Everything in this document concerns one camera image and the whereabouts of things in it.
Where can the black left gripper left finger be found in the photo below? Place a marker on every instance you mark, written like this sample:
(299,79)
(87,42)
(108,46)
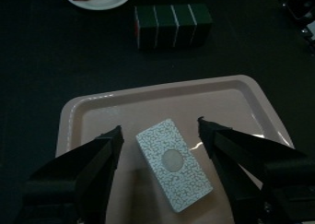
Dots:
(77,178)

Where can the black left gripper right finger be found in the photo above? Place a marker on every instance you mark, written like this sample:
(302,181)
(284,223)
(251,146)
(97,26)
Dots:
(262,178)

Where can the white patterned rice block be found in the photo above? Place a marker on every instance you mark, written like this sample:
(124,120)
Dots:
(173,172)

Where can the pink rectangular tray plate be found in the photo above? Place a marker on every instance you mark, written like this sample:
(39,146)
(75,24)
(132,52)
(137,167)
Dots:
(164,104)

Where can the dark green striped block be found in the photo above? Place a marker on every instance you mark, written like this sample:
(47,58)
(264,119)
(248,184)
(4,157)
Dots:
(172,26)

